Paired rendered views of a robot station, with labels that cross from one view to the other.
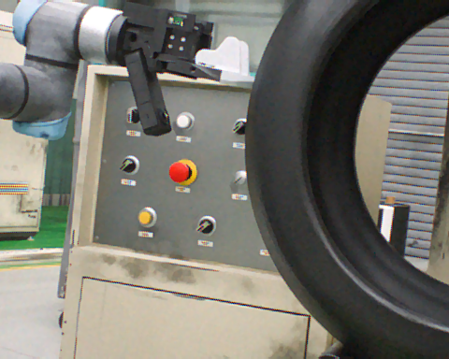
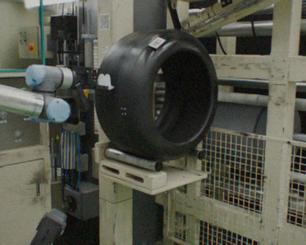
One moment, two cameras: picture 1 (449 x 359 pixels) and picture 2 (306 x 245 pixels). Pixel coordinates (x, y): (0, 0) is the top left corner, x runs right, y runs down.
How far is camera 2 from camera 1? 1.43 m
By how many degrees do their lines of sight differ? 63
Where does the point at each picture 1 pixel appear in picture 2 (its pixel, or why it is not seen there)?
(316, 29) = (151, 73)
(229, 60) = (108, 81)
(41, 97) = not seen: hidden behind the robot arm
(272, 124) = (143, 102)
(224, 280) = (9, 155)
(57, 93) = not seen: hidden behind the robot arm
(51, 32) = (53, 80)
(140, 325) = not seen: outside the picture
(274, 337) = (33, 170)
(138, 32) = (77, 76)
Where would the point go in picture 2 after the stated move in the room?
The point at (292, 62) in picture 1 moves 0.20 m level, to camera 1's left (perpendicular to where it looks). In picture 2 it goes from (146, 83) to (119, 87)
